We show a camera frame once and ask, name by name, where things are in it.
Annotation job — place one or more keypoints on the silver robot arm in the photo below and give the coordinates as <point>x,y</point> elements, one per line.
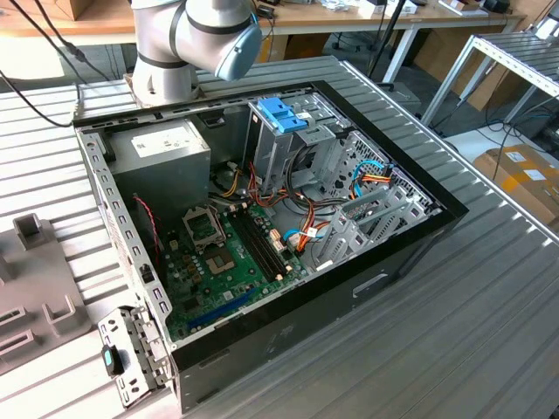
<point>161,43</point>

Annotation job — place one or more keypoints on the grey metal disk bay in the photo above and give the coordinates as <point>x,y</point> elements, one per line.
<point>345,238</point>

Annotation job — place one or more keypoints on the installed blue disk carrier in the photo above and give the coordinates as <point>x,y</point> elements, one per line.
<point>277,111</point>

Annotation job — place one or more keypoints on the black RAM slot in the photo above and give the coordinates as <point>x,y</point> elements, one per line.
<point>257,249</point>
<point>267,242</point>

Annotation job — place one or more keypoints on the grey metal drive cage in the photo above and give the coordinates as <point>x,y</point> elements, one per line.
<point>266,153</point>

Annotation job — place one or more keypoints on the CPU socket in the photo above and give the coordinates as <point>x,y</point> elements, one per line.
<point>220,262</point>

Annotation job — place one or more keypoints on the green motherboard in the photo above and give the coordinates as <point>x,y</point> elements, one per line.
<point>205,292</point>

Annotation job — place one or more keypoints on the blue expansion slot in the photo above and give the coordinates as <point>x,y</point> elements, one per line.
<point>222,307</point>

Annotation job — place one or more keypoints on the grey power supply unit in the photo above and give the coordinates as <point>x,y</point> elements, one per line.
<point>161,174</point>

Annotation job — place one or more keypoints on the black PC case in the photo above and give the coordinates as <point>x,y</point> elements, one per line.
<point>305,331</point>

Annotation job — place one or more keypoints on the wooden desk white legs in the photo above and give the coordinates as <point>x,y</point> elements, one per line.
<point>305,19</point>

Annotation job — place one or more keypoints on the black tripod stand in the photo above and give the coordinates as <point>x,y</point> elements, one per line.
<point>390,48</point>

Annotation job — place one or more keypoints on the black power adapter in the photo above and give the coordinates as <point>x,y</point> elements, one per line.
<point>265,11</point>

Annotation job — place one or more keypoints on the black teal latch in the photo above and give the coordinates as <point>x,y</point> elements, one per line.
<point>114,362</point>

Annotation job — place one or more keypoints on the cardboard box yellow tape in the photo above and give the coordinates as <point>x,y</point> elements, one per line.
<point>511,174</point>

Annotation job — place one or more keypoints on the large brown cardboard box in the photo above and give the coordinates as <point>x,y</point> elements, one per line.
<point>463,57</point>

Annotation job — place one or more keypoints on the grey parts rack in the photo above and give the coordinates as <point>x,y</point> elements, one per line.
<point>39,279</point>

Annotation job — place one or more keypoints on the metal slat table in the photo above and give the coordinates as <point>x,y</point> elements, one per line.
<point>515,48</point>

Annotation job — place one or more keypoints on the small black device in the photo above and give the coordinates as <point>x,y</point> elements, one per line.
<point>495,5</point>

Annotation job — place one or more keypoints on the grey metal rear bracket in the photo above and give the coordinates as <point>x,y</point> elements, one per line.
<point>140,345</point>

